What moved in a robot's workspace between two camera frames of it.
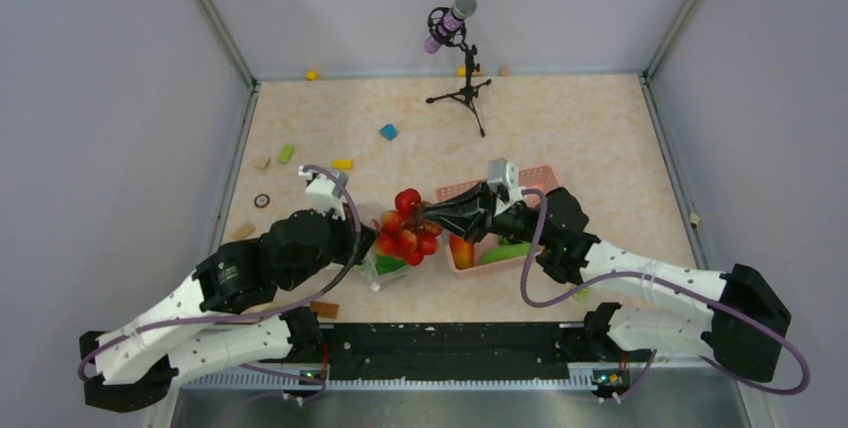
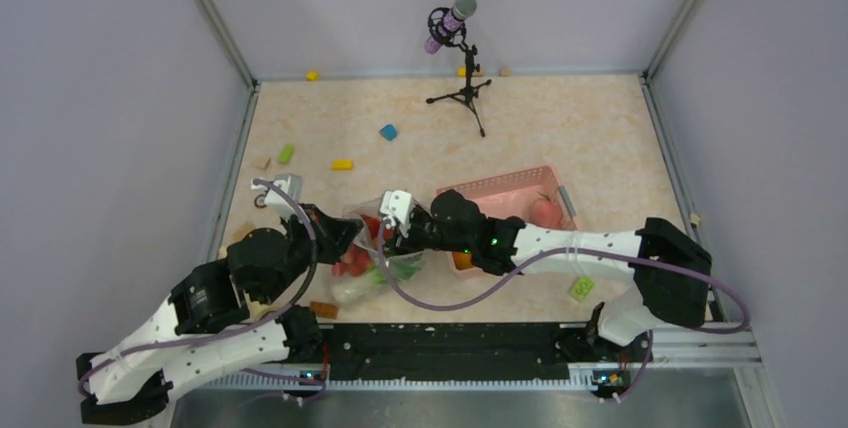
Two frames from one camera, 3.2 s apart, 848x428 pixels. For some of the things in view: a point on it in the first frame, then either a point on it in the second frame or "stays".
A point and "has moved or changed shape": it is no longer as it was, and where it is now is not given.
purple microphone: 464,5 stays
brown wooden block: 325,310 stays
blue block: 389,131 stays
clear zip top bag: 379,270 has moved or changed shape
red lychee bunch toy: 403,231 has moved or changed shape
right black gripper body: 515,222 to 424,232
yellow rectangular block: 342,163 stays
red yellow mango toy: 463,252 stays
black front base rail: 453,351 stays
